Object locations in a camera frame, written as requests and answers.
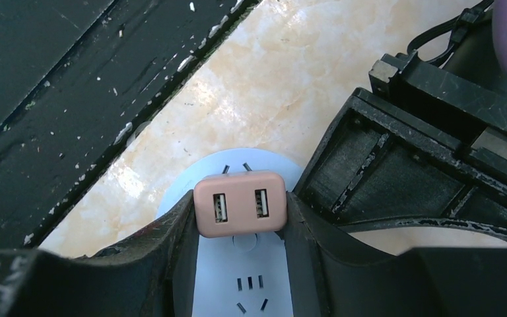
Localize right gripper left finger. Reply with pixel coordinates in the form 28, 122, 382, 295
0, 192, 199, 316

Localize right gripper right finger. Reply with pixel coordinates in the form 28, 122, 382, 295
283, 194, 507, 316

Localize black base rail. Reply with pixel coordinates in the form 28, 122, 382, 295
0, 1, 255, 249

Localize round blue socket hub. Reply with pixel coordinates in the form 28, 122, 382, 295
156, 148, 302, 316

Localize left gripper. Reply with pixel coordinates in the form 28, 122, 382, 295
294, 1, 507, 226

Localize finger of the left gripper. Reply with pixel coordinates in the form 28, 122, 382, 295
336, 217, 507, 242

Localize pink adapter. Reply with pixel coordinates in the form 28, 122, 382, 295
193, 170, 287, 238

